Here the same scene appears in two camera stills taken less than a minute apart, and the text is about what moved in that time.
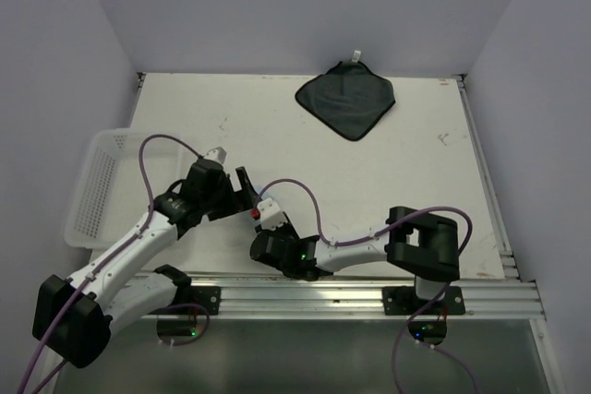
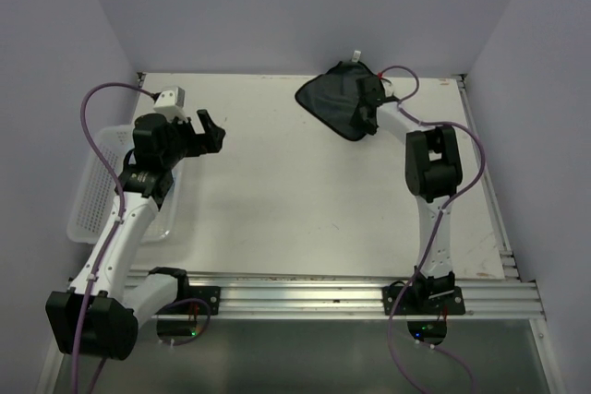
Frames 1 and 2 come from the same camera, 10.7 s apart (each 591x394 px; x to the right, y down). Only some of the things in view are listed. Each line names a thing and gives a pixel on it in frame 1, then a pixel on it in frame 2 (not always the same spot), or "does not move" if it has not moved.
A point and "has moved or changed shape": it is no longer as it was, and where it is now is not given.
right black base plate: [404, 301] does not move
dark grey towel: [351, 98] does not move
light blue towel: [265, 195] has moved or changed shape
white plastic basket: [114, 195] does not move
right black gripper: [287, 226] to [357, 123]
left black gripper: [247, 200] to [209, 141]
